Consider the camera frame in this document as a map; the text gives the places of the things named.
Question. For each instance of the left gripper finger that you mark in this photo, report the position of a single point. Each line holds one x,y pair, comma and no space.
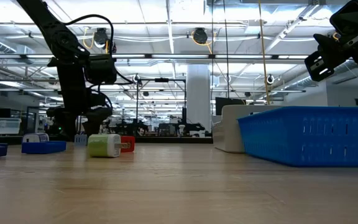
92,124
69,127

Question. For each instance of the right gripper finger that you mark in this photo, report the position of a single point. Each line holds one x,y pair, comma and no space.
327,43
319,67

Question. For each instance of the pale blue small box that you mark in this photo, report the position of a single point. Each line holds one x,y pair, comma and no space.
80,139

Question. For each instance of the green white USB charger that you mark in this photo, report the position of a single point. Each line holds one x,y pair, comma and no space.
99,145

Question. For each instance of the white blue USB charger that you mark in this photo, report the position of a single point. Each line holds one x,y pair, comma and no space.
35,137

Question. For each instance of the red USB wall charger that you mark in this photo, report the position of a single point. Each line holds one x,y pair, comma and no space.
131,139

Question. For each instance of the black background robot arm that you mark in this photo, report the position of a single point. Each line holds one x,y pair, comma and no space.
194,128
135,128

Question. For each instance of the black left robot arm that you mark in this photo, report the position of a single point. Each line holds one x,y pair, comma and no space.
61,39

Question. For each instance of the small round ceiling reel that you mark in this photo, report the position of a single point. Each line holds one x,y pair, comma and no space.
270,79
136,77

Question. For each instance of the clear plastic storage bin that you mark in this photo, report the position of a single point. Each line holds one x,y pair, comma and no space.
6,126

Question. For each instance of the blue plastic basket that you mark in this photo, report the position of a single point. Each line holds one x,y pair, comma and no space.
306,137

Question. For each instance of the white building column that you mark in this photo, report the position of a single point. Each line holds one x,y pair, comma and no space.
198,93

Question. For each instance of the white plastic tray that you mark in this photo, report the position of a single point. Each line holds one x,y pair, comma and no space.
230,130

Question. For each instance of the black background rig frame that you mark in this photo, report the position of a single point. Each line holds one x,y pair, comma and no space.
137,105

